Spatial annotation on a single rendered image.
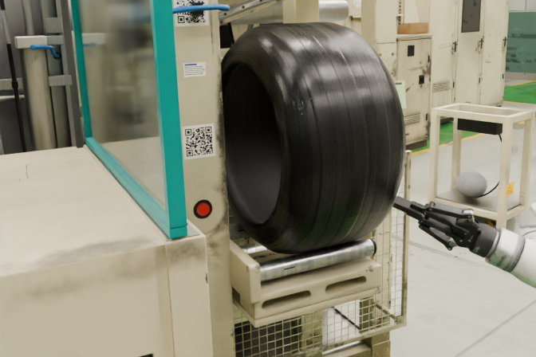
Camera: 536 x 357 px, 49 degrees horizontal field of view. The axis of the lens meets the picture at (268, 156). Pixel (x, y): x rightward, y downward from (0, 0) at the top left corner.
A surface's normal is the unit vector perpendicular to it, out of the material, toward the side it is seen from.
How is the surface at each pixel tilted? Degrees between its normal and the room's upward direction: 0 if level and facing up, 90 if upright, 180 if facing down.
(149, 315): 90
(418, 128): 90
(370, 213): 120
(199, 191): 90
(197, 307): 90
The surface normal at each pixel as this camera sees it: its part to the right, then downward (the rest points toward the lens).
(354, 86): 0.35, -0.35
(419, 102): 0.65, 0.16
